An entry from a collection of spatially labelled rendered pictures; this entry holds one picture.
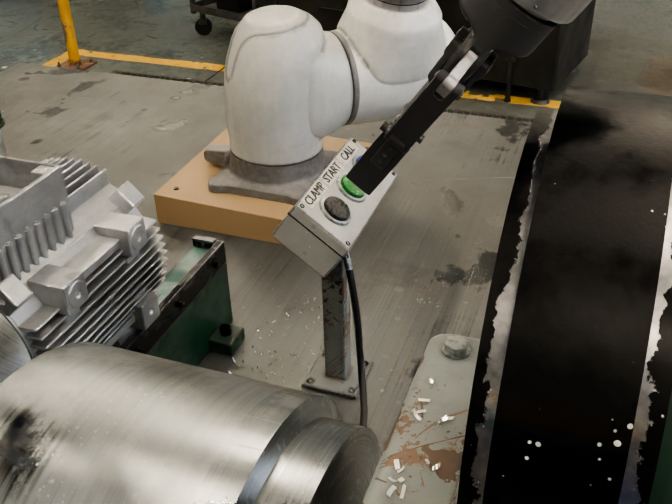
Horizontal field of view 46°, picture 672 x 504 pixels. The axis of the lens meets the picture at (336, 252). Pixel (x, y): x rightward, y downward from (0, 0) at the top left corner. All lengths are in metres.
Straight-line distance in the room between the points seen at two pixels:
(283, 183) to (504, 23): 0.69
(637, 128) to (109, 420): 0.31
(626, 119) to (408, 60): 1.03
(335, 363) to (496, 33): 0.48
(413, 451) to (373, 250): 0.84
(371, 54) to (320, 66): 0.09
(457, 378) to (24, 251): 0.42
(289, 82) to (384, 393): 0.49
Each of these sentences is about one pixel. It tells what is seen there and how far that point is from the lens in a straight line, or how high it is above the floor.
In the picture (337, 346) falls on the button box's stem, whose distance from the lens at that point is 0.96.
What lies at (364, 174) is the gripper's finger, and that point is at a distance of 0.77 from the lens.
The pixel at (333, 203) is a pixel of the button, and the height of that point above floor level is 1.07.
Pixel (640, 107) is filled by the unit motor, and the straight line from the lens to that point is 0.27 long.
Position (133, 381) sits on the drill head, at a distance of 0.47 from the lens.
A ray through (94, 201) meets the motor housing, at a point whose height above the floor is 1.08.
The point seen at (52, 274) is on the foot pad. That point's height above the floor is 1.07.
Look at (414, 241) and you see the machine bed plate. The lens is 1.26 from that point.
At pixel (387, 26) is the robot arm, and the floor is 1.10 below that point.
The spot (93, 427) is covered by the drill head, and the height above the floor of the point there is 1.16.
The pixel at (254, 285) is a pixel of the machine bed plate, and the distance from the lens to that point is 1.17.
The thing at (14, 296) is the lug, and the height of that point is 1.08.
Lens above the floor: 1.46
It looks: 32 degrees down
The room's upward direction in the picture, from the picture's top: 1 degrees counter-clockwise
